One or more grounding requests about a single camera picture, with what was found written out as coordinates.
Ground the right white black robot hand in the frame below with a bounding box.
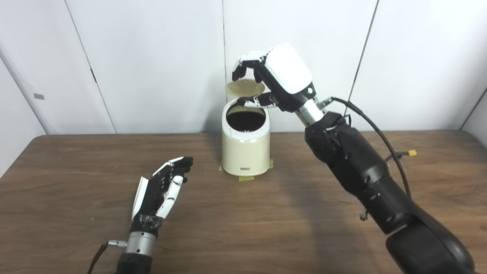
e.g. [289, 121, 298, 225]
[232, 43, 316, 113]

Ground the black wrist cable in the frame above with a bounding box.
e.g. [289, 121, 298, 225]
[87, 240, 128, 274]
[318, 97, 413, 198]

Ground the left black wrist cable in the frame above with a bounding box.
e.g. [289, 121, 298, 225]
[87, 240, 128, 274]

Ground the round cream bin lid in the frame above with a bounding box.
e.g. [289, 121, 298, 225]
[226, 79, 266, 98]

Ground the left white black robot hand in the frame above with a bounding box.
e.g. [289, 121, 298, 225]
[131, 156, 194, 229]

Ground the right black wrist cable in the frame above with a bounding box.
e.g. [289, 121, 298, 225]
[318, 97, 413, 198]

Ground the cream-colored bin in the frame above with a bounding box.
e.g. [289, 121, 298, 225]
[222, 100, 271, 177]

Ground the yellow plug cable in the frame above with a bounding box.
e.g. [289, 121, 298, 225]
[384, 150, 417, 162]

